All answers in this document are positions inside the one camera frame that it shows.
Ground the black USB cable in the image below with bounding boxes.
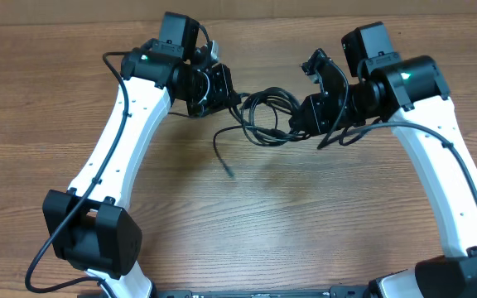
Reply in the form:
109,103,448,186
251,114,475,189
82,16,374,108
212,86,312,179

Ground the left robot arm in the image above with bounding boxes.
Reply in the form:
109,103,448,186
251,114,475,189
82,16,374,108
42,12,239,297

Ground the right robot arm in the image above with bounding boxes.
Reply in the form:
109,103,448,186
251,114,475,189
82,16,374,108
290,22,477,298

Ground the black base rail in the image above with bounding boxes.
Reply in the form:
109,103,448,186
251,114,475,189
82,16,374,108
151,286,380,298

